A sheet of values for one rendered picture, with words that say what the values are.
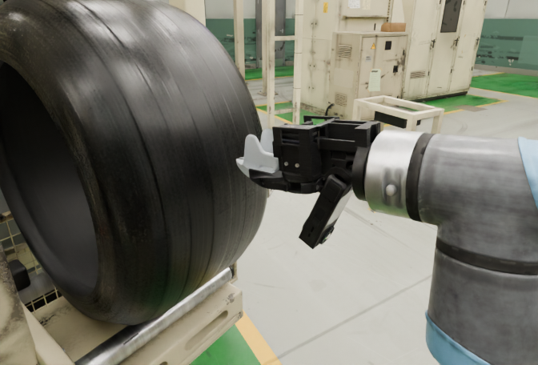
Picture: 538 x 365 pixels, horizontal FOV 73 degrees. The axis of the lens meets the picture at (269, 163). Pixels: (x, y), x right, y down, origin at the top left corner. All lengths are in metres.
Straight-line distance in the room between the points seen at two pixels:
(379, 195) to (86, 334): 0.73
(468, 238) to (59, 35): 0.50
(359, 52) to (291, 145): 4.54
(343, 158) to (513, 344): 0.22
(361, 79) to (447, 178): 4.70
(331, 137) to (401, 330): 1.71
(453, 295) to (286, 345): 1.57
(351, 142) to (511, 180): 0.15
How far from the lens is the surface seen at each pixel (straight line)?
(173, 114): 0.48
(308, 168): 0.41
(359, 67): 4.98
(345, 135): 0.42
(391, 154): 0.37
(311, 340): 1.93
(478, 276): 0.36
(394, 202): 0.37
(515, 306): 0.37
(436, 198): 0.35
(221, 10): 10.81
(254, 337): 1.94
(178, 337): 0.79
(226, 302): 0.84
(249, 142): 0.48
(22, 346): 0.72
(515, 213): 0.34
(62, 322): 0.99
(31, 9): 0.60
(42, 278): 0.94
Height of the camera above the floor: 1.43
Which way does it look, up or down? 22 degrees down
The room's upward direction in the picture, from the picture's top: straight up
